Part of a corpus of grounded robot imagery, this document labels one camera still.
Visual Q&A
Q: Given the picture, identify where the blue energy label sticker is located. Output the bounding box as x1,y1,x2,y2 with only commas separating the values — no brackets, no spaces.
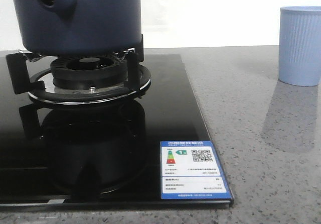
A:
160,140,233,201

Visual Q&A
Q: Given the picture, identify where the black glass gas stove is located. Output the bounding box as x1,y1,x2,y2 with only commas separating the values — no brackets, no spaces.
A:
0,50,235,207

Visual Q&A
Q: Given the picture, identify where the dark blue cooking pot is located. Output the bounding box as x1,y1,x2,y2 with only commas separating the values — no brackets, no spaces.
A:
13,0,141,56

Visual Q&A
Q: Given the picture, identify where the light blue ribbed cup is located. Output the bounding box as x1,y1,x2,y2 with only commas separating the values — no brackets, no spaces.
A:
278,6,320,86

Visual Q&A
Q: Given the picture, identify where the black gas burner head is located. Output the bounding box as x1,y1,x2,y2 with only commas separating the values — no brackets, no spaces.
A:
50,54,127,90

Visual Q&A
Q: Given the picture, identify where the black pot support grate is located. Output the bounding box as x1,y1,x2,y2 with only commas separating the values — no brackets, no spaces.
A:
6,41,151,106

